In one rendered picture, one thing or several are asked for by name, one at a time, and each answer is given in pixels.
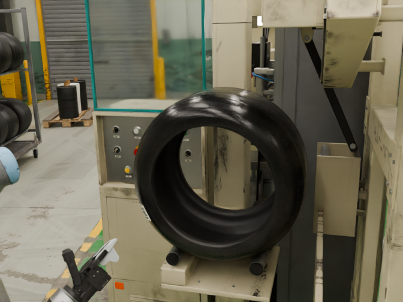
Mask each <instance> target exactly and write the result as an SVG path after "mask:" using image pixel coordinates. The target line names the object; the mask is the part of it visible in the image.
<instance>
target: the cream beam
mask: <svg viewBox="0 0 403 302"><path fill-rule="evenodd" d="M325 3H326V0H261V22H262V27H263V28H305V27H316V28H323V7H324V4H325Z"/></svg>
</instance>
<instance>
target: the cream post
mask: <svg viewBox="0 0 403 302"><path fill-rule="evenodd" d="M211 14H212V70H213V87H236V88H241V89H245V90H249V91H251V53H252V23H251V22H252V0H212V12H211ZM213 152H214V160H213V163H214V205H215V206H224V207H238V208H249V207H250V169H251V142H250V141H248V140H247V139H246V138H244V137H243V136H241V135H239V134H237V133H235V132H233V131H230V130H228V129H224V128H218V127H214V128H213ZM215 302H249V300H243V299H238V298H230V297H222V296H215Z"/></svg>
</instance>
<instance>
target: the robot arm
mask: <svg viewBox="0 0 403 302"><path fill-rule="evenodd" d="M19 178H20V171H19V166H18V164H17V161H16V159H15V157H14V155H13V154H12V152H11V151H10V150H9V149H7V148H6V147H0V193H1V191H2V190H3V189H4V187H6V186H8V185H13V183H16V182H18V181H19ZM116 241H117V238H114V239H112V240H109V241H108V242H107V243H106V244H105V245H104V246H103V247H101V248H100V249H99V250H98V251H97V252H96V253H95V254H94V255H93V256H92V257H91V258H90V259H89V260H88V261H86V262H85V264H84V265H83V266H82V267H81V269H80V271H78V268H77V265H76V262H75V256H74V252H73V250H71V249H70V248H68V249H65V250H63V251H62V259H63V260H64V262H66V265H67V268H68V271H69V273H70V276H71V280H72V282H73V287H72V288H71V287H70V286H68V285H67V284H66V285H65V286H64V287H63V288H61V287H59V288H58V289H57V290H56V291H55V292H54V294H53V295H52V296H51V297H50V298H49V299H48V300H47V301H46V302H88V301H89V300H90V299H91V297H92V296H93V295H94V294H95V293H96V292H97V291H101V290H102V289H103V288H104V287H105V286H106V284H107V283H108V282H109V281H110V279H111V276H110V275H109V274H108V272H106V271H105V270H104V269H103V268H102V267H99V266H98V265H99V264H100V265H106V264H107V263H108V262H109V261H111V262H118V260H119V256H118V254H117V253H116V251H115V250H114V248H113V246H114V244H115V243H116ZM102 286H103V287H102ZM79 289H80V290H79ZM0 302H11V301H10V298H9V296H8V294H7V291H6V289H5V286H4V284H3V282H2V279H1V277H0Z"/></svg>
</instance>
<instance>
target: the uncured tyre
mask: <svg viewBox="0 0 403 302"><path fill-rule="evenodd" d="M202 126H213V127H218V128H224V129H228V130H230V131H233V132H235V133H237V134H239V135H241V136H243V137H244V138H246V139H247V140H248V141H250V142H251V143H252V144H253V145H255V147H256V148H257V149H258V150H259V151H260V152H261V154H262V155H263V156H264V158H265V160H266V161H267V163H268V165H269V167H270V170H271V172H272V175H273V181H274V185H275V190H274V191H273V192H272V194H271V195H270V196H269V197H267V198H266V199H265V200H264V201H262V202H261V203H259V204H257V205H255V206H252V207H249V208H246V209H239V210H231V209H224V208H220V207H217V206H214V205H212V204H210V203H208V202H206V201H205V200H203V199H202V198H200V197H199V196H198V195H197V194H196V193H195V192H194V191H193V190H192V189H191V187H190V186H189V184H188V182H187V181H186V179H185V177H184V174H183V172H182V168H181V160H180V152H181V145H182V141H183V139H184V136H185V134H186V132H187V130H189V129H192V128H197V127H202ZM307 177H308V160H307V155H306V149H305V145H304V143H303V140H302V137H301V136H300V134H299V131H298V130H297V128H296V126H295V125H294V123H293V122H292V120H291V119H290V118H289V117H288V116H287V115H286V114H285V113H284V111H282V110H281V109H280V108H279V107H278V106H277V105H276V104H274V103H273V102H272V101H270V100H268V99H267V98H265V97H263V96H261V95H259V94H257V93H255V92H251V91H249V90H245V89H241V88H236V87H213V88H209V89H205V90H201V91H198V92H196V93H193V94H191V95H189V96H187V97H186V98H184V99H182V100H180V101H178V102H176V103H174V104H172V105H171V106H169V107H167V108H166V109H165V110H163V111H162V112H161V113H160V114H159V115H158V116H157V117H156V118H155V119H154V120H153V121H152V122H151V124H150V125H149V126H148V128H147V129H146V131H145V133H144V134H143V137H142V139H141V141H140V143H139V146H138V149H137V152H136V157H135V161H134V186H135V189H136V194H137V198H138V201H139V203H140V205H143V207H144V208H145V210H146V212H147V214H148V216H149V218H150V220H151V221H149V222H150V223H151V225H152V226H153V227H154V228H155V229H156V231H157V232H158V233H159V234H160V235H161V236H162V237H163V238H164V239H166V240H167V241H168V242H169V243H170V244H172V245H173V246H175V247H176V248H178V249H180V250H181V251H183V252H185V253H187V254H190V255H192V256H195V257H198V258H201V259H205V260H209V261H217V262H234V261H241V260H245V259H249V258H252V257H255V256H257V255H260V254H262V253H264V252H265V251H267V250H269V249H270V248H272V247H273V246H274V245H276V244H277V243H278V242H279V241H280V240H282V239H283V238H284V237H285V236H286V235H287V233H288V232H289V231H290V230H291V229H292V227H293V225H294V224H295V222H296V221H297V219H298V217H299V215H300V212H301V209H302V207H303V202H304V199H305V192H306V182H307Z"/></svg>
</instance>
